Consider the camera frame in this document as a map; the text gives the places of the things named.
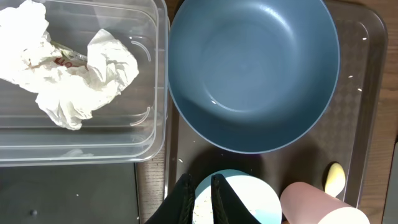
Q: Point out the pink cup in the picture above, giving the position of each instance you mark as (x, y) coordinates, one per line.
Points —
(303, 203)

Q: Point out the black plastic tray bin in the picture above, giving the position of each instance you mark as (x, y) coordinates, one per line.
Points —
(97, 194)

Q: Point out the white tissue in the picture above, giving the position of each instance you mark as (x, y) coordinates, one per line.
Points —
(67, 95)

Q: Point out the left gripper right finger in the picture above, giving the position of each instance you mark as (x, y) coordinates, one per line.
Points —
(226, 205)

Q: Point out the yellow green snack wrapper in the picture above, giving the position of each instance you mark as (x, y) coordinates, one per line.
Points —
(69, 58)

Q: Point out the large dark blue bowl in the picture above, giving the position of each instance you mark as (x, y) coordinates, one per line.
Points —
(252, 76)

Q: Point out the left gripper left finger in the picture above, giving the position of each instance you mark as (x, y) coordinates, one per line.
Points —
(177, 208)

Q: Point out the small light blue rice bowl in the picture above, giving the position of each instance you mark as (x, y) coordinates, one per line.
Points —
(257, 196)

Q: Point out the brown serving tray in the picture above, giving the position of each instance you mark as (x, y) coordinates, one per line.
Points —
(342, 135)

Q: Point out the clear plastic bin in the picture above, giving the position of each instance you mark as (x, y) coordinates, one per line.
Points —
(131, 127)

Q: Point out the grey dishwasher rack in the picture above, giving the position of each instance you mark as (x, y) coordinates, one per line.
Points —
(391, 205)

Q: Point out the pale yellow plastic spoon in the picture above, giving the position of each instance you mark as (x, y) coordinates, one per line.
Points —
(335, 180)

